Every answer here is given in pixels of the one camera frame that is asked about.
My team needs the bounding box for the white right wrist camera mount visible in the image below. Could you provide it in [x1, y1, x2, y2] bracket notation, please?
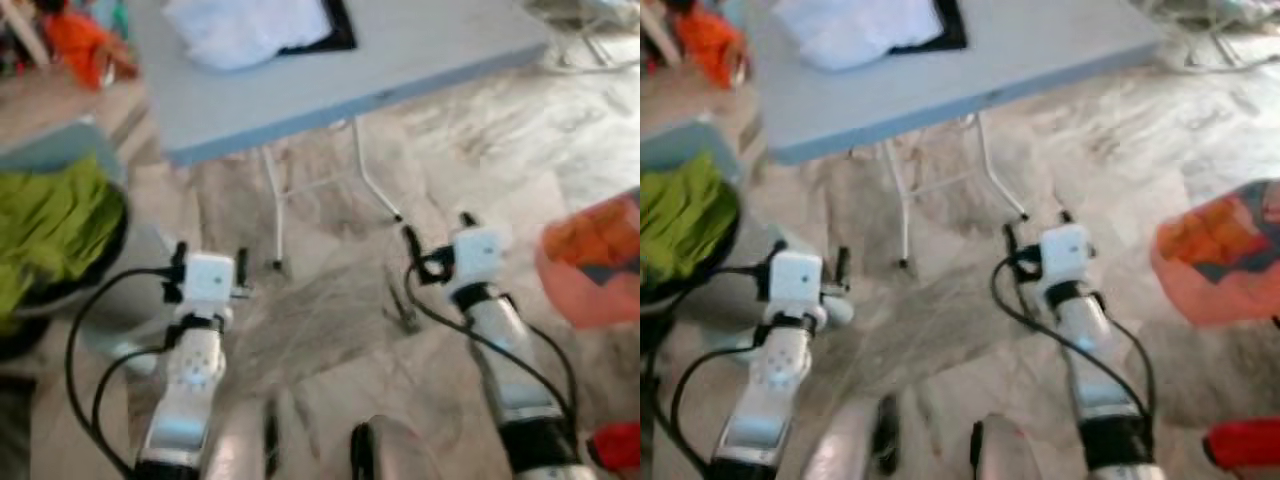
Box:
[450, 228, 506, 291]
[1040, 225, 1093, 286]

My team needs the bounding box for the pink printed garment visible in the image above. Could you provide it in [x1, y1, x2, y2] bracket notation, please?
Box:
[535, 190, 641, 331]
[1150, 180, 1280, 326]

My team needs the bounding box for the baby bouncer seat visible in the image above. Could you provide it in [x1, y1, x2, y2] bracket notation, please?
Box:
[1130, 0, 1280, 71]
[525, 0, 641, 76]

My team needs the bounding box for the orange cloth item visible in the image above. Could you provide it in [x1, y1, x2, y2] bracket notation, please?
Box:
[35, 0, 141, 91]
[665, 0, 751, 89]

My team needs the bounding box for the silver robot right leg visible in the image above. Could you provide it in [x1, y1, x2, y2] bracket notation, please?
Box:
[350, 415, 446, 480]
[970, 415, 1051, 480]

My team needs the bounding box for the grey plastic basin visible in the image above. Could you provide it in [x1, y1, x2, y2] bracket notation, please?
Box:
[0, 118, 181, 376]
[640, 118, 861, 336]

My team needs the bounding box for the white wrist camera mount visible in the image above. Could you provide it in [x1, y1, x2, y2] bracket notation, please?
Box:
[770, 252, 824, 313]
[183, 253, 236, 313]
[450, 228, 506, 291]
[1040, 225, 1093, 286]

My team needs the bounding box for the black garment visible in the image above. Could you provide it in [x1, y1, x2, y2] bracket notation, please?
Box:
[890, 0, 969, 53]
[280, 0, 358, 56]

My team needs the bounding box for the silver robot leg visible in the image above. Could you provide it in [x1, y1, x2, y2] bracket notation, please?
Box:
[205, 400, 281, 480]
[970, 415, 1051, 480]
[800, 395, 896, 480]
[350, 415, 446, 480]

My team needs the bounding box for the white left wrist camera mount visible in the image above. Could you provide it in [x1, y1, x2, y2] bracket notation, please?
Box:
[770, 252, 824, 313]
[183, 253, 236, 313]

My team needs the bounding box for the silver robot left leg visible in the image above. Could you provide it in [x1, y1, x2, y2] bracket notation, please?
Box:
[205, 400, 281, 480]
[800, 395, 896, 480]

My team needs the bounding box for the green garment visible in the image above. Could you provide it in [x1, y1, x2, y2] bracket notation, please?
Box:
[640, 155, 741, 291]
[0, 155, 126, 311]

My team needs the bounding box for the white shirt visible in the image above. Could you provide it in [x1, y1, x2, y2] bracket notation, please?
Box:
[775, 0, 946, 71]
[160, 0, 336, 71]

